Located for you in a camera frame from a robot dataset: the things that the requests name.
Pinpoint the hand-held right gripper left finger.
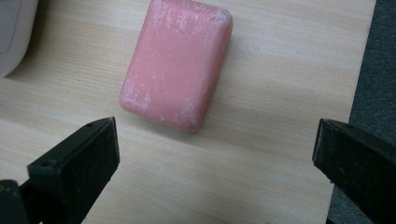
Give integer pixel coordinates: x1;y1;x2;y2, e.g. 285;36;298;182
19;116;121;224

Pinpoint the white plastic container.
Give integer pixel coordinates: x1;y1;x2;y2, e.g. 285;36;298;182
0;0;39;78

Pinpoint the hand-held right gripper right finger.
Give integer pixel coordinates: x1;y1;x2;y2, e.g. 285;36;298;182
312;118;396;224

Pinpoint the pink soap bar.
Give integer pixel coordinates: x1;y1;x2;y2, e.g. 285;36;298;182
118;0;234;134

